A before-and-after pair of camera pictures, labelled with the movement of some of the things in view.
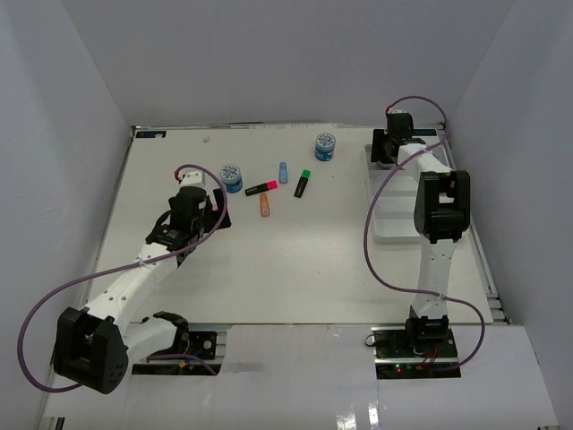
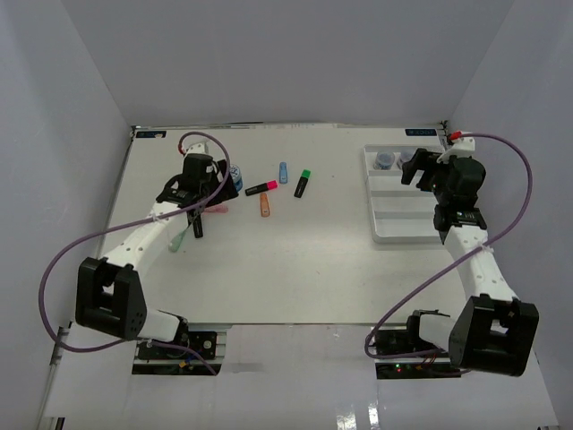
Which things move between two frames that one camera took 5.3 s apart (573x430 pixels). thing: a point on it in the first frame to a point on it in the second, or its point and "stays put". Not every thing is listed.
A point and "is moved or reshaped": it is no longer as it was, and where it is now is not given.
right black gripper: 379,141 to 422,160
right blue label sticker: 423,133 stays put
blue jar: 231,176 stays put
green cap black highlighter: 302,183 stays put
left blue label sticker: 150,133 stays put
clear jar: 384,166 is moved or reshaped
